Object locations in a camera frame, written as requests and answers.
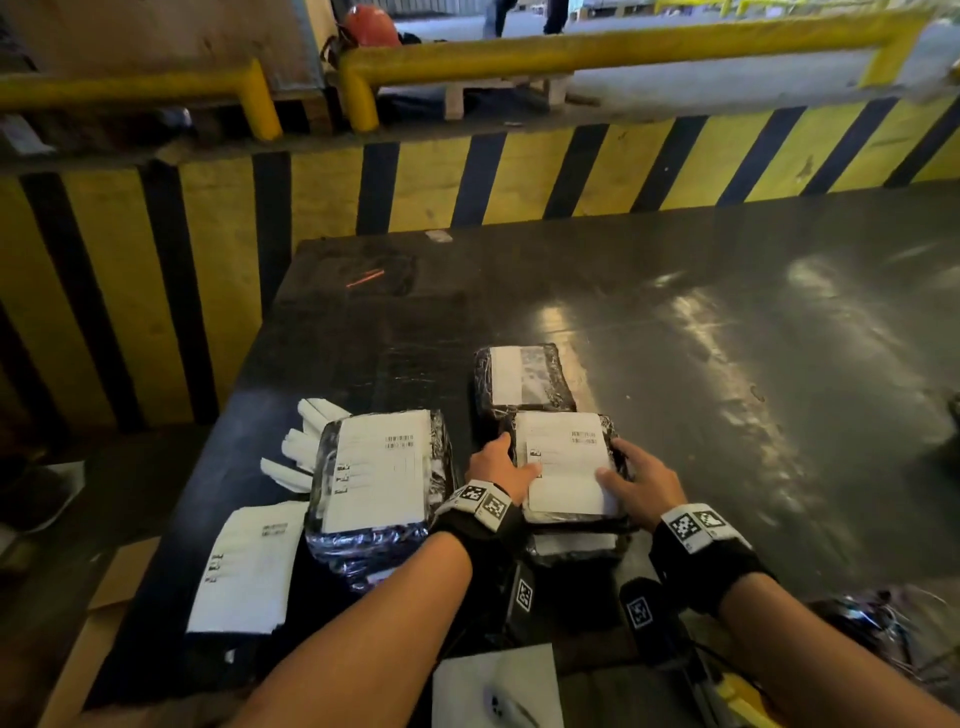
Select small wooden block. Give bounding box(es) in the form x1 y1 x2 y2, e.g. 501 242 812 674
153 134 200 166

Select person's right hand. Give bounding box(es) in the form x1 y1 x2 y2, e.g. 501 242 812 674
596 438 690 534

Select flat brown cardboard box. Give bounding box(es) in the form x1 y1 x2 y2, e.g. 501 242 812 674
37 536 163 728

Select crumpled dark plastic wrap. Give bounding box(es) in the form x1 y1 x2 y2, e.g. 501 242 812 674
809 584 960 684

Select yellow tool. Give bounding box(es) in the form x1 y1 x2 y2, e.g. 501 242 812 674
708 671 781 728

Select large brown plywood crate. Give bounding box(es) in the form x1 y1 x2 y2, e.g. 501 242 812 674
0 0 328 93

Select person's left hand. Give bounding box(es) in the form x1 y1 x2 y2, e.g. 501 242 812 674
464 432 543 505

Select orange hard hat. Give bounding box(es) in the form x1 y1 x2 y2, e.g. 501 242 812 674
341 3 403 48

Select black camera cable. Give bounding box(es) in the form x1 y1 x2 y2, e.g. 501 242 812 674
686 637 744 676

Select white paper tag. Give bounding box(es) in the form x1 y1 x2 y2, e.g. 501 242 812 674
0 113 55 157

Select yellow black striped barrier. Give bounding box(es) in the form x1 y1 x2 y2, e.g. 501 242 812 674
0 93 960 433

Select pile of white labels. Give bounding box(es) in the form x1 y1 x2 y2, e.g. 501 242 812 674
185 500 310 635

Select person's left forearm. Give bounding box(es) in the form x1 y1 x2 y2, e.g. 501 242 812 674
228 532 474 728

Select person's right forearm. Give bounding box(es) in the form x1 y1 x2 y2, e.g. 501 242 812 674
718 573 960 728

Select white paper sheet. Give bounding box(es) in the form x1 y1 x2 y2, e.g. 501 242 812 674
26 461 86 534

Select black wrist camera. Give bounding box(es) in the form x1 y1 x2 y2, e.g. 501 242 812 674
618 577 688 669
502 562 538 639

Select black marker wristband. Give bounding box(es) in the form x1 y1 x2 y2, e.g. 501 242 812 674
431 479 526 571
648 502 778 616

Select white flat panel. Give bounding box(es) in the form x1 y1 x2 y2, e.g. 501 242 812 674
431 643 565 728

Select wooden pallet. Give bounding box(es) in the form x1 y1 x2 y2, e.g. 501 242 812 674
296 93 335 136
378 74 575 121

